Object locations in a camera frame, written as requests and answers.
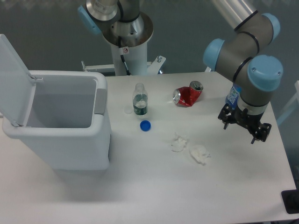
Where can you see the blue label plastic bottle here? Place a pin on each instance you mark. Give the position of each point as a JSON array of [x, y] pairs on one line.
[[233, 96]]

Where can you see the white trash bin open lid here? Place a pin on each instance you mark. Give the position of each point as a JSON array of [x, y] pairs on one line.
[[60, 115]]

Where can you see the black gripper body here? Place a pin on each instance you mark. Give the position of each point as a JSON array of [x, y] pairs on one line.
[[248, 121]]

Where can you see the crushed red soda can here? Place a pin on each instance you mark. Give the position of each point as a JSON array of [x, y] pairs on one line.
[[186, 96]]

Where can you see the clear plastic bottle green label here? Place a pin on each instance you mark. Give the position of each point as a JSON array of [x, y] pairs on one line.
[[140, 100]]

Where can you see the white frame at right edge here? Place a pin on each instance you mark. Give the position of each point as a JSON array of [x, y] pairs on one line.
[[290, 106]]

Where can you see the blue bottle cap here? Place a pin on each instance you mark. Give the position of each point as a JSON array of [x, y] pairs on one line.
[[145, 125]]

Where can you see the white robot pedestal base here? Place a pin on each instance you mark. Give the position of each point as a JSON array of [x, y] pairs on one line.
[[129, 59]]

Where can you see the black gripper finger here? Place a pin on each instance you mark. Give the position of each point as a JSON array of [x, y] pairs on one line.
[[226, 115], [260, 132]]

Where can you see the crumpled paper ball right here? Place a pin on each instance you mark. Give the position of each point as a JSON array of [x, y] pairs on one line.
[[200, 154]]

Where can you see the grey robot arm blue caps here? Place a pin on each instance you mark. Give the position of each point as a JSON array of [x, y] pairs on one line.
[[127, 29]]

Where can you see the crumpled paper ball left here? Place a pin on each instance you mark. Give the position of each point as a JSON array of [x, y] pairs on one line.
[[179, 143]]

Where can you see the crumpled paper ball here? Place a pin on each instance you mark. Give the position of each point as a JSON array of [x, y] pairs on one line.
[[200, 154], [179, 143]]

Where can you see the black device at table edge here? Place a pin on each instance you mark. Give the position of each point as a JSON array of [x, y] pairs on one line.
[[291, 201]]

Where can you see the white bottle cap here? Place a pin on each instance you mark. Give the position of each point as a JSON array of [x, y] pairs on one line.
[[128, 110]]

